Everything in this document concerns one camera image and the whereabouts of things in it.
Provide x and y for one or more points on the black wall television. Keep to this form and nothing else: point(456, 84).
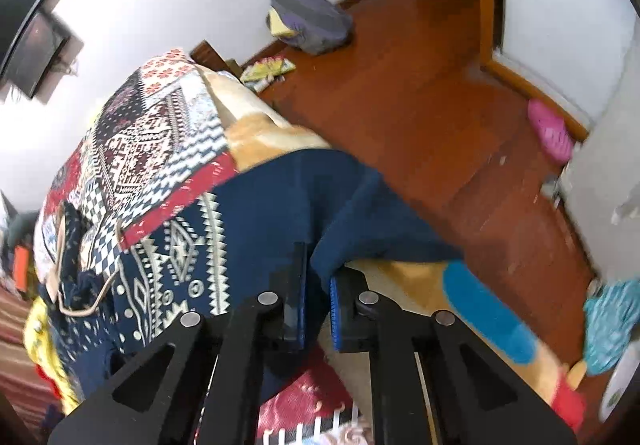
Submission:
point(22, 10)

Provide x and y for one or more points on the navy patterned garment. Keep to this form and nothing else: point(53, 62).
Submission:
point(280, 195)

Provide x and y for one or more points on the dark wooden bed frame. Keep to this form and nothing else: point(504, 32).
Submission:
point(212, 56)

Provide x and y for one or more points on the wooden door frame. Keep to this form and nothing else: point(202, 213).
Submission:
point(482, 0)

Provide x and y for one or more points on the yellow packets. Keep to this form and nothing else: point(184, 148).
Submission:
point(267, 70)

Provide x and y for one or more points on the orange box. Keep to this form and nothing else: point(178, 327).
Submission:
point(21, 270)

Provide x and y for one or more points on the white cabinet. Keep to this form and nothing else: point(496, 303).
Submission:
point(607, 185)

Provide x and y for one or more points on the pink slipper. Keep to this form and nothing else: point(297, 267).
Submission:
point(550, 130)

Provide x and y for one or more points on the yellow cartoon blanket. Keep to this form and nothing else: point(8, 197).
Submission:
point(40, 340)

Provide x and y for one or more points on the patchwork bedspread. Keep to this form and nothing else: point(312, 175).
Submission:
point(150, 125)

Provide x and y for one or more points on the black bag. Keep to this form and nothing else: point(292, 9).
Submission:
point(17, 225)

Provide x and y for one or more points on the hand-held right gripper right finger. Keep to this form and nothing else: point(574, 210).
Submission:
point(336, 315)

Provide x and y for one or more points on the red floral sheet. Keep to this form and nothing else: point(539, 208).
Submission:
point(310, 390)

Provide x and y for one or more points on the purple grey bag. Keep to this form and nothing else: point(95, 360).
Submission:
point(310, 15)

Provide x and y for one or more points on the small wall monitor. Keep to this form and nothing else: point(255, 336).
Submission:
point(40, 55)

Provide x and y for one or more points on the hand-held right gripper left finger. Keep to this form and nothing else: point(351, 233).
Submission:
point(302, 295)

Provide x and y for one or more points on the teal cloth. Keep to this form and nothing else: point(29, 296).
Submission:
point(612, 325)

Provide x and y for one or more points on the beige cartoon fleece blanket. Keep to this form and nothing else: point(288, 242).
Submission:
point(270, 135)

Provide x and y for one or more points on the red striped curtain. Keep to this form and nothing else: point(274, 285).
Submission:
point(17, 355)

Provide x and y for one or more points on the white round appliance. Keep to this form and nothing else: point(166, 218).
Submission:
point(617, 390)

